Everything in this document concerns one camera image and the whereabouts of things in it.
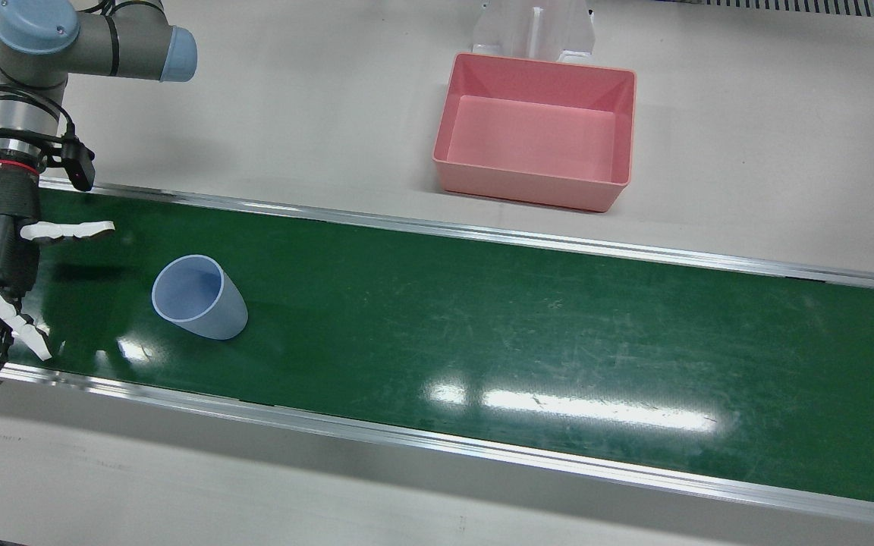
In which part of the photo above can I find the pink plastic box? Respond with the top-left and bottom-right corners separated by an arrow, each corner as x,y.
432,52 -> 637,213

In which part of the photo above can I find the black ventilation grille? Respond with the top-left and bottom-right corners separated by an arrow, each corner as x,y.
671,0 -> 874,20

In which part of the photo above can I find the light blue plastic cup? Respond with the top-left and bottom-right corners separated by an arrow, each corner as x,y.
151,254 -> 249,340

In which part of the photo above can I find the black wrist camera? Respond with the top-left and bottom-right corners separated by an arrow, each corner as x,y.
46,140 -> 96,192

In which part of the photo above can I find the green conveyor belt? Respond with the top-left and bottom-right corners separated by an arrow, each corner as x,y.
0,171 -> 874,530

